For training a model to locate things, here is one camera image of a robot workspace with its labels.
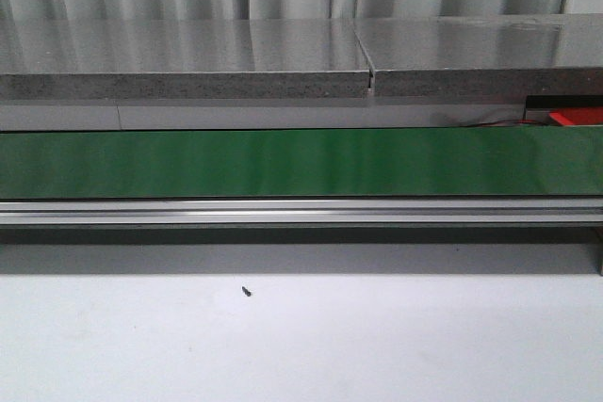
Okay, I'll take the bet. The grey stone counter slab left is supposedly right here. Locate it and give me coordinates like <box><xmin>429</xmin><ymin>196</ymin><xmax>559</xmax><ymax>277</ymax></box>
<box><xmin>1</xmin><ymin>20</ymin><xmax>371</xmax><ymax>100</ymax></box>

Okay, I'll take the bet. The red plastic tray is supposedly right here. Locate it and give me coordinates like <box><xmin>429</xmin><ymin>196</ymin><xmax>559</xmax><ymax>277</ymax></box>
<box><xmin>548</xmin><ymin>106</ymin><xmax>603</xmax><ymax>126</ymax></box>

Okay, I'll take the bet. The red and black wire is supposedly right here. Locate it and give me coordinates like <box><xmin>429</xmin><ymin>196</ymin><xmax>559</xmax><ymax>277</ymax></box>
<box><xmin>462</xmin><ymin>118</ymin><xmax>550</xmax><ymax>129</ymax></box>

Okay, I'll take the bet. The conveyor support leg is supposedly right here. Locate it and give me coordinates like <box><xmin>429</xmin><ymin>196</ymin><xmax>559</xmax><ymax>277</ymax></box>
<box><xmin>595</xmin><ymin>227</ymin><xmax>603</xmax><ymax>276</ymax></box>

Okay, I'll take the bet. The green conveyor belt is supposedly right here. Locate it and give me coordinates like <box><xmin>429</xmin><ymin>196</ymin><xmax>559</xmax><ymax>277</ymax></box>
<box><xmin>1</xmin><ymin>126</ymin><xmax>602</xmax><ymax>200</ymax></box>

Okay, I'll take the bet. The aluminium conveyor side rail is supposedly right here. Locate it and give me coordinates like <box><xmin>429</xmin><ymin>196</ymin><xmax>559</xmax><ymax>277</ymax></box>
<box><xmin>1</xmin><ymin>197</ymin><xmax>602</xmax><ymax>227</ymax></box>

